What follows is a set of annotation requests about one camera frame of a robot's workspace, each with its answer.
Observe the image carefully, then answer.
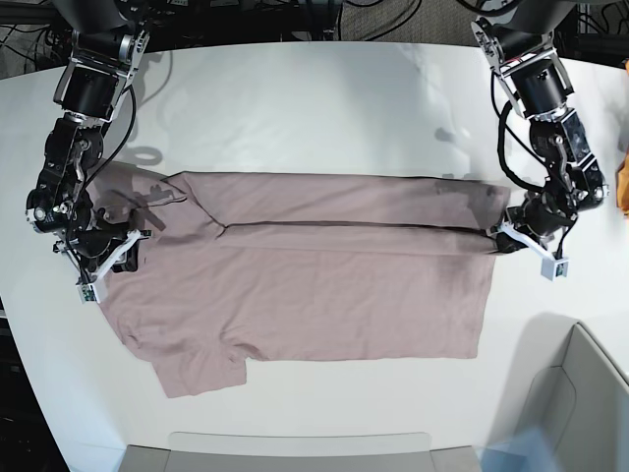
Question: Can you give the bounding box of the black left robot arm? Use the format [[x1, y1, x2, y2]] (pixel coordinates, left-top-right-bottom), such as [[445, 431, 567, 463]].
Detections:
[[461, 0, 608, 254]]

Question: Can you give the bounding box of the grey bin right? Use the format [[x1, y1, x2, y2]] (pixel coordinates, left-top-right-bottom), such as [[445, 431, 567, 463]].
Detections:
[[514, 324, 628, 471]]

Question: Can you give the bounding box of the orange cloth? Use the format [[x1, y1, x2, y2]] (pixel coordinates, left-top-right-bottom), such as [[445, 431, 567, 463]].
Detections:
[[616, 57, 629, 217]]

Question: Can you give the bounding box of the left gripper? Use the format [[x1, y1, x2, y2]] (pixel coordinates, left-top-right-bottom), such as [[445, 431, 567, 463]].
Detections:
[[493, 194, 575, 254]]

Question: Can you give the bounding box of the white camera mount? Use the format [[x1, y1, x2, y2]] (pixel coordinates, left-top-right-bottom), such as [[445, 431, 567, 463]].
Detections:
[[77, 230, 152, 304], [487, 221, 569, 281]]

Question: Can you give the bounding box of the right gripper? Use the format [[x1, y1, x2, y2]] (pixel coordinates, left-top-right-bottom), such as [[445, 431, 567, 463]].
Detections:
[[53, 208, 147, 275]]

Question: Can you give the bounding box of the mauve T-shirt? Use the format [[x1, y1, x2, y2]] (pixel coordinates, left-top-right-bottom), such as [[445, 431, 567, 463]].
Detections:
[[89, 164, 510, 398]]

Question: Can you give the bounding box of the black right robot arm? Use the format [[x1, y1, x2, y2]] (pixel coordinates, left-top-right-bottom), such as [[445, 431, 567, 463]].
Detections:
[[26, 1, 150, 283]]

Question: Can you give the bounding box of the blue cloth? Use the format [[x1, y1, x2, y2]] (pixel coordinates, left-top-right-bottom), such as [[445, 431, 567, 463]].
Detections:
[[480, 428, 562, 472]]

